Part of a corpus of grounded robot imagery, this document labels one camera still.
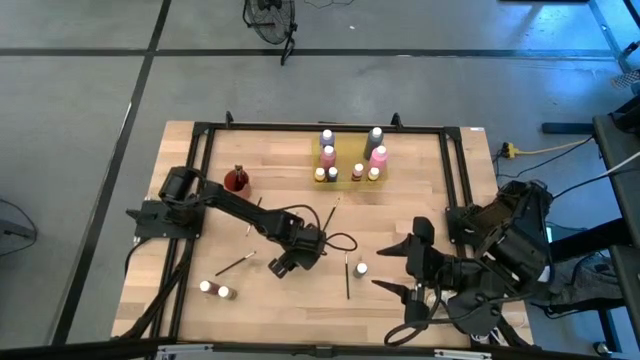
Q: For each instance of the small tan paint bottle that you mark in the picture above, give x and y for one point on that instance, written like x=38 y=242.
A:
x=228 y=293

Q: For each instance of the small maroon paint bottle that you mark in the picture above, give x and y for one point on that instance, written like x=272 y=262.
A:
x=211 y=288

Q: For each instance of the yellow translucent plastic bin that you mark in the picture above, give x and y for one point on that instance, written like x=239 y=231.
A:
x=347 y=150

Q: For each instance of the person's shoe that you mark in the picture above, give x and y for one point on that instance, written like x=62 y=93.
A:
x=629 y=80

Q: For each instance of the large purple paint bottle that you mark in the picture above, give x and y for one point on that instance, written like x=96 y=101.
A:
x=327 y=137

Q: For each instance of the gray stand foot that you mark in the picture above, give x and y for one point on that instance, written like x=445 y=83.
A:
x=15 y=230

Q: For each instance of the large light pink paint bottle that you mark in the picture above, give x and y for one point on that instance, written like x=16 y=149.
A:
x=378 y=159

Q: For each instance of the small ochre paint bottle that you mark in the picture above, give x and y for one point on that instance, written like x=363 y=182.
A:
x=320 y=174

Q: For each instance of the black floor fan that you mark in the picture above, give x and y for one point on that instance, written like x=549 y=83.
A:
x=270 y=22

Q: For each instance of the black desk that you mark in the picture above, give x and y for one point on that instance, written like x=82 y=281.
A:
x=625 y=190

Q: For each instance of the small green paint bottle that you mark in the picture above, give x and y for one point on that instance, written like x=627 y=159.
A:
x=360 y=271

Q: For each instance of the orange plastic cup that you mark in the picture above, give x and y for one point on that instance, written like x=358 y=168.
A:
x=240 y=192

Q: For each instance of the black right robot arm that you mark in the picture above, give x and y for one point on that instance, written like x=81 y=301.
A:
x=510 y=235

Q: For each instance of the large gray paint bottle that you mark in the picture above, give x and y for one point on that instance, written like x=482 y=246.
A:
x=373 y=145

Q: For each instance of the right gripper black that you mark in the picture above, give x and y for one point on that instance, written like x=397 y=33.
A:
x=427 y=270

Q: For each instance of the small pink paint bottle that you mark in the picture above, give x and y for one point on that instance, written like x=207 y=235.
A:
x=357 y=172

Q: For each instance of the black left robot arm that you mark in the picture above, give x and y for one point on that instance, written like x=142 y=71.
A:
x=235 y=205

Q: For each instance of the small dark blue paint bottle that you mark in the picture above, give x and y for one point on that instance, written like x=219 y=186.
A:
x=332 y=174

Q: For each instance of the gray bag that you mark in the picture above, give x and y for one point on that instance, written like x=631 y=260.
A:
x=590 y=280

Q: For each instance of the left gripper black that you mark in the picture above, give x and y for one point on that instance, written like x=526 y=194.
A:
x=300 y=237

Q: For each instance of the large rose paint bottle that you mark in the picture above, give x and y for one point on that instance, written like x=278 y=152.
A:
x=328 y=160

